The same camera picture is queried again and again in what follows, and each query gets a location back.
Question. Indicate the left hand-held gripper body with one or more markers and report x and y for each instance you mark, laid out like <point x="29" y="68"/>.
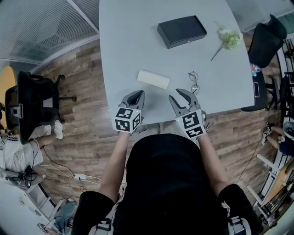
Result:
<point x="125" y="117"/>

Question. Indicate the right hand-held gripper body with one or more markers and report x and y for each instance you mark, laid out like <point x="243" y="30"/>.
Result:
<point x="189" y="121"/>

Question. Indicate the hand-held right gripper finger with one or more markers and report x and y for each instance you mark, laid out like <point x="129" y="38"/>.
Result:
<point x="175" y="109"/>
<point x="192" y="99"/>

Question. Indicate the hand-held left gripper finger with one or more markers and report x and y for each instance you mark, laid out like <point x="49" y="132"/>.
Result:
<point x="142" y="103"/>
<point x="124" y="99"/>

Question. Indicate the white glasses case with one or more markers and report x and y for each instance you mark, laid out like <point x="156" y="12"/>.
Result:
<point x="152" y="79"/>

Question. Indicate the person's right forearm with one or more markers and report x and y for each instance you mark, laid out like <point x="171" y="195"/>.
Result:
<point x="212" y="165"/>

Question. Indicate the person's left forearm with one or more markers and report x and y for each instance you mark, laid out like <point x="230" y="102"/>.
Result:
<point x="113" y="167"/>

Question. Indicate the person's light trousers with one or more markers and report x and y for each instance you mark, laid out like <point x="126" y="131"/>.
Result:
<point x="170" y="128"/>

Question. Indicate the black phone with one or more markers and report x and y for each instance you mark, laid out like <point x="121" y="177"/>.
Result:
<point x="256" y="89"/>

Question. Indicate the person's black shirt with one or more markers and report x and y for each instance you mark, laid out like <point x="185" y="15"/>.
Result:
<point x="165" y="183"/>

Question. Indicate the colourful snack packets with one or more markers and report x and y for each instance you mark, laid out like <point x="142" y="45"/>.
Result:
<point x="255" y="68"/>

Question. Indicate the green artificial flower sprig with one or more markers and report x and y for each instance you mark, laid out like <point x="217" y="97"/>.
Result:
<point x="230" y="39"/>

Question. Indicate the black rectangular box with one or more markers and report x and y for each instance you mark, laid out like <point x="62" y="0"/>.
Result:
<point x="181" y="28"/>

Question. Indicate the white power strip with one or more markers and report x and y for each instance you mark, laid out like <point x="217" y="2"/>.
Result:
<point x="80" y="177"/>

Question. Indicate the black office chair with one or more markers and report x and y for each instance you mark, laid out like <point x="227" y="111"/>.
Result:
<point x="264" y="46"/>
<point x="29" y="96"/>
<point x="286" y="96"/>

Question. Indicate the grey round chair back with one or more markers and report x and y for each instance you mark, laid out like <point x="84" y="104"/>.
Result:
<point x="289" y="129"/>

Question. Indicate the wooden desk with white legs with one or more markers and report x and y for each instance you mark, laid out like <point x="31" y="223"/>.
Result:
<point x="279" y="181"/>

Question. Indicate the blue denim cloth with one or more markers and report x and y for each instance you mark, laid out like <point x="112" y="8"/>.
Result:
<point x="66" y="211"/>

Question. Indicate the yellow round table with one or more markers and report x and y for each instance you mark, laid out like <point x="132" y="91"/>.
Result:
<point x="8" y="78"/>

